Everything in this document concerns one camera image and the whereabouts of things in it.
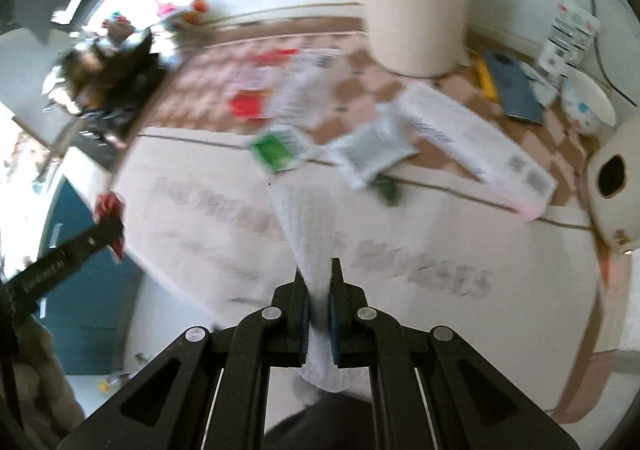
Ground long white cardboard box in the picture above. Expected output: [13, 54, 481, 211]
[396, 82, 558, 221]

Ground white grey foil pouch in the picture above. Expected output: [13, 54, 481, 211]
[326, 115, 418, 190]

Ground green white medicine box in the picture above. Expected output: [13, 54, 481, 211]
[248, 124, 314, 175]

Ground blue kitchen cabinets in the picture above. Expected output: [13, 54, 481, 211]
[34, 174, 147, 376]

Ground checkered brown tablecloth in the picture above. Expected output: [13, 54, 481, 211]
[115, 17, 630, 424]

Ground small green wrapper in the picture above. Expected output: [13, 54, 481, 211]
[374, 175, 401, 207]

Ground black gas stove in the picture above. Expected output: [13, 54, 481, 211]
[41, 28, 166, 149]

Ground white appliance with hole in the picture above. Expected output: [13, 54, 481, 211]
[587, 115, 640, 254]

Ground blue smartphone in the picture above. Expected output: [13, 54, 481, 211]
[483, 52, 544, 125]

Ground white patterned bowl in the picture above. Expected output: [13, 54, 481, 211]
[561, 68, 616, 137]

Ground yellow flat object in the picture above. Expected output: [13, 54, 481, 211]
[472, 54, 499, 103]

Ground white paper card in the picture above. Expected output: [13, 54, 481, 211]
[520, 62, 559, 108]

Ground red tomatoes on counter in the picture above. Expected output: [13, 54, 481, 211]
[157, 0, 209, 30]

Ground red white snack bag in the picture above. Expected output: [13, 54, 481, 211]
[228, 47, 343, 131]

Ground white printed carton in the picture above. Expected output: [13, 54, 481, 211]
[536, 0, 601, 88]

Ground large white cylindrical container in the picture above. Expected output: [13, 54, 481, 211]
[359, 0, 469, 79]

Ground black power cable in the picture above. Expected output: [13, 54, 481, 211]
[584, 0, 639, 107]

